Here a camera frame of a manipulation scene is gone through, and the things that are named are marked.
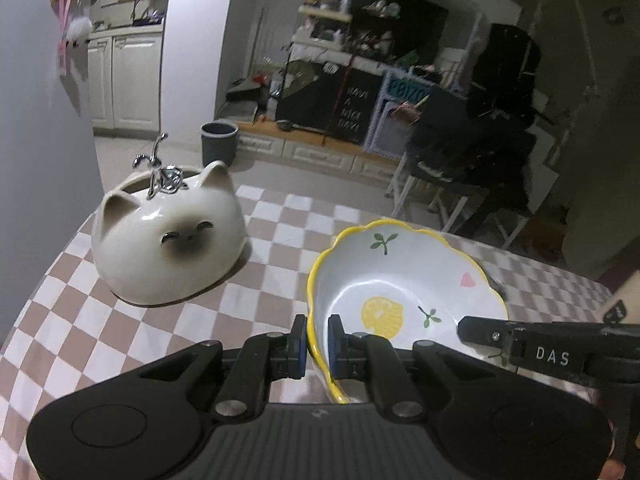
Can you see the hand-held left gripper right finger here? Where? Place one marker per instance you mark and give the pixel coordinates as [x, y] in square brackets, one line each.
[334, 347]

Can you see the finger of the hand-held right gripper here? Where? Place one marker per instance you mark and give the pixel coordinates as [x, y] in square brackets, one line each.
[485, 335]

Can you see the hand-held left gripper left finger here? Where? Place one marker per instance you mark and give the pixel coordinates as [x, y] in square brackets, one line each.
[299, 347]

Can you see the floral yellow-rimmed bowl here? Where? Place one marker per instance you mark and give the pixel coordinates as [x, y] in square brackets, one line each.
[400, 270]

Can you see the checkered tablecloth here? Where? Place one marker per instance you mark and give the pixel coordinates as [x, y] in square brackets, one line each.
[150, 330]

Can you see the white cat-shaped ceramic holder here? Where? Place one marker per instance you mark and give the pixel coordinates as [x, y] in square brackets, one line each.
[150, 260]

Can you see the pile of dark clothes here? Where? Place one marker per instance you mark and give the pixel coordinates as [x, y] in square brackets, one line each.
[465, 150]

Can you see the low wood-topped cabinet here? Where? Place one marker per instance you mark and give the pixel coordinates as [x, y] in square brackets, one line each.
[310, 149]

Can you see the silver ornate utensil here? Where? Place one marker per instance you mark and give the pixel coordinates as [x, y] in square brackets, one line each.
[154, 170]
[173, 178]

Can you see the grey trash bin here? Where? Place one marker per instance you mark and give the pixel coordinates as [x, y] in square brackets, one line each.
[217, 147]

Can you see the black lettered cloth cover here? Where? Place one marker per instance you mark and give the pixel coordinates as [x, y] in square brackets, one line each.
[320, 105]

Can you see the grey flat box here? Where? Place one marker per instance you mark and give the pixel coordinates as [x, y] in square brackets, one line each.
[245, 95]

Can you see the black hanging jacket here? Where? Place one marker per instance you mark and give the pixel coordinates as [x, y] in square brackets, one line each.
[505, 70]

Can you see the white kitchen cabinet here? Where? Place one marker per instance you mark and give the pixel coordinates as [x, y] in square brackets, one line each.
[135, 80]

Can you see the cluttered white storage rack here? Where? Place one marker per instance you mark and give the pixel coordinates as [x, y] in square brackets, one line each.
[340, 25]

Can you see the white fluffy toy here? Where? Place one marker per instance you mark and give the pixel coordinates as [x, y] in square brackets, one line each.
[77, 29]

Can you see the pink hanging ribbon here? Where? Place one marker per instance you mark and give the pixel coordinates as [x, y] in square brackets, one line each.
[67, 10]

